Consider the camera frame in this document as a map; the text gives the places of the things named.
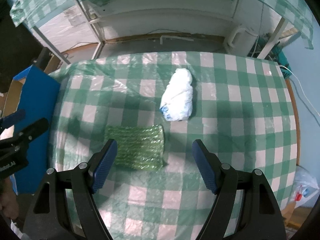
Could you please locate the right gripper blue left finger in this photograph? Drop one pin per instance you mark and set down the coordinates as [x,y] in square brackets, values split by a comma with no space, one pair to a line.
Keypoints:
[48,215]

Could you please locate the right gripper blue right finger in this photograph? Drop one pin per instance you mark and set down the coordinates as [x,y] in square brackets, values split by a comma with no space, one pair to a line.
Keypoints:
[260,216]

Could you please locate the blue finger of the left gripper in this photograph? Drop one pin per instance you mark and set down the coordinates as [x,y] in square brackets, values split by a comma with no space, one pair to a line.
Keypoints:
[30,133]
[13,118]

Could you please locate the green sparkly knitted cloth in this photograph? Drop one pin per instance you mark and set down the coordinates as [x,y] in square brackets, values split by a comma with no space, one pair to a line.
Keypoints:
[139,148]

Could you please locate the white plastic bag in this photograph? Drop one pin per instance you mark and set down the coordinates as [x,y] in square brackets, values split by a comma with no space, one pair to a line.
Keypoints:
[176,102]

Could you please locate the blue cardboard box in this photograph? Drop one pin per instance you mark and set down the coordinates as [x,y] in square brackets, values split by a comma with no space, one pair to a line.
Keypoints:
[36,92]

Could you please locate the clear bag with red item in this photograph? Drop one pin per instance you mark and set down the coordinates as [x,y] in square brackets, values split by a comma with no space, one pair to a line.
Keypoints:
[304,188]

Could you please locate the black office chair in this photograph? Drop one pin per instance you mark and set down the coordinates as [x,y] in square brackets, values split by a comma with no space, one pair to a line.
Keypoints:
[19,50]

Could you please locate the green checkered tablecloth near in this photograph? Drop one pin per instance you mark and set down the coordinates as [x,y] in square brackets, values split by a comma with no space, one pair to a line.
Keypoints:
[241,111]

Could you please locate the teal cloth bundle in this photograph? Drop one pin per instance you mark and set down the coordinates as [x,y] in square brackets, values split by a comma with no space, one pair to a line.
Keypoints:
[276,54]

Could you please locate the white plastic jug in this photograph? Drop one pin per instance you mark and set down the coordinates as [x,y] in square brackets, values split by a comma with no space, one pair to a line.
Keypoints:
[240,41]

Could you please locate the white metal table frame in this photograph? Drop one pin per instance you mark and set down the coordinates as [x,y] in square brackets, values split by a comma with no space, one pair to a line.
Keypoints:
[69,27]

